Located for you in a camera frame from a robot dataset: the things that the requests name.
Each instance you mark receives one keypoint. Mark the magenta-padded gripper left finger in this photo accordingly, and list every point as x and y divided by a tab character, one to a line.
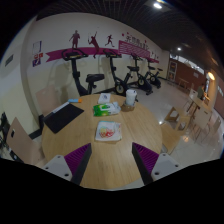
58	166

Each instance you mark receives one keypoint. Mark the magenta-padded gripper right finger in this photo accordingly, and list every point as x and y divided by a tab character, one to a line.
165	165

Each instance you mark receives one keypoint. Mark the white printed towel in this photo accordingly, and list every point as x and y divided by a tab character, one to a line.
108	131

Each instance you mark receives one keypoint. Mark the black mouse pad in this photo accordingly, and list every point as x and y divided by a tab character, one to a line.
63	118

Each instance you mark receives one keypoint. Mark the wooden tables and chairs group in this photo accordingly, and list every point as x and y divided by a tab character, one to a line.
200	116

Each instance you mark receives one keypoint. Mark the black metal rack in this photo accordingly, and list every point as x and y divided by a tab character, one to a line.
4	128

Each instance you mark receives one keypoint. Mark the blue and orange tube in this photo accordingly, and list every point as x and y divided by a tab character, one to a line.
75	100

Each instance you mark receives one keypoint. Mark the round wooden coaster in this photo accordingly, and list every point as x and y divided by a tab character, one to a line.
126	108

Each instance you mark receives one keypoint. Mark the green wet wipes pack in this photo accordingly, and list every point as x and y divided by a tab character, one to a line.
106	109

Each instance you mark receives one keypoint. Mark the person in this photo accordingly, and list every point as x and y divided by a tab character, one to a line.
201	91

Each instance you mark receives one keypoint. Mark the small white box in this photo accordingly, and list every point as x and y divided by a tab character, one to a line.
104	98

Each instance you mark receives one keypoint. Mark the black exercise bike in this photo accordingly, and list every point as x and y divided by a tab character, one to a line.
141	81
76	75
120	86
153	78

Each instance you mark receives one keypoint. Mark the round ceiling light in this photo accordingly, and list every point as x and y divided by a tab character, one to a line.
179	48
157	5

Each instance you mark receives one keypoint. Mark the glowing round wall lamp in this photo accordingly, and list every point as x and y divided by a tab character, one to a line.
211	76

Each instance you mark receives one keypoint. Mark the purple and orange wall poster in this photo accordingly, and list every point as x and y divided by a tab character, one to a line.
37	60

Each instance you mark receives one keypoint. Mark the grey wall vent grille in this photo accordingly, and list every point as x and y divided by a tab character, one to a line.
8	60

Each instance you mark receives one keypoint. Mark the white purple-framed wall poster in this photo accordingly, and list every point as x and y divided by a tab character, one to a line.
37	47

